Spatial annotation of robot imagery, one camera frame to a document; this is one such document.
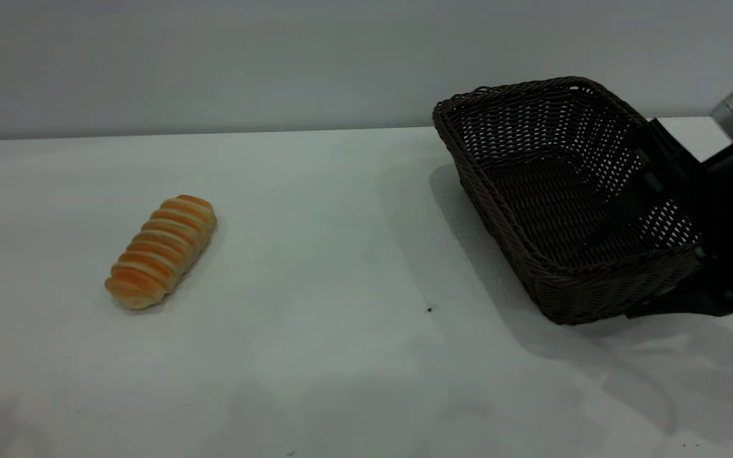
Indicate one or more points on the ridged golden bread roll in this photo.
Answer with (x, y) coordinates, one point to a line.
(161, 251)

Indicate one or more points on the dark brown wicker basket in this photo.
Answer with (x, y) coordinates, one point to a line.
(532, 191)

